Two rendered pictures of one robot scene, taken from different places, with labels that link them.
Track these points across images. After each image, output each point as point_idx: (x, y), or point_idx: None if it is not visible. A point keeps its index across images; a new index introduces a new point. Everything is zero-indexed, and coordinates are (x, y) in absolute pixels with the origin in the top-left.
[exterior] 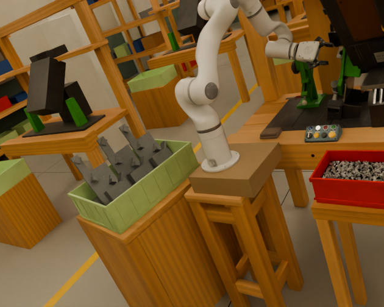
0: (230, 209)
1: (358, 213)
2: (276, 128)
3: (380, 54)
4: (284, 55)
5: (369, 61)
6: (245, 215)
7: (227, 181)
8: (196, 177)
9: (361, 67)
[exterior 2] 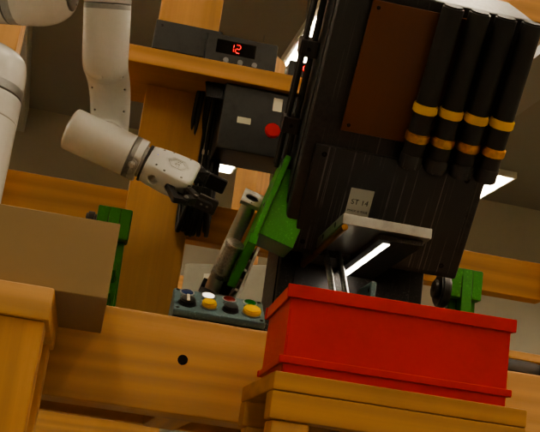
0: None
1: (407, 398)
2: None
3: (360, 197)
4: (118, 148)
5: (329, 212)
6: (36, 368)
7: (32, 219)
8: None
9: (303, 225)
